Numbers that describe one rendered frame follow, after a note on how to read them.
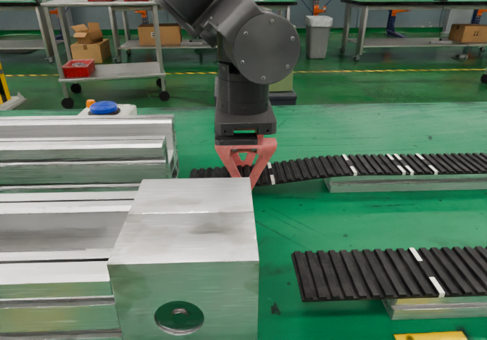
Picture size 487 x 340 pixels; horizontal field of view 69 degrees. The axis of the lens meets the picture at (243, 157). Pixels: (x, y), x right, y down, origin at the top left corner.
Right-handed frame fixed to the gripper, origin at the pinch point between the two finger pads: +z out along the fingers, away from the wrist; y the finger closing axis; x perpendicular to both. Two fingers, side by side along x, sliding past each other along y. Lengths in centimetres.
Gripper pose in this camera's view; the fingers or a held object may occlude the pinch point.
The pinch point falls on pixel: (243, 175)
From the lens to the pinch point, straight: 45.3
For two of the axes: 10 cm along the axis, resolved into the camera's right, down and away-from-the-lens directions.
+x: 10.0, -0.2, 0.4
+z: 0.0, 8.9, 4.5
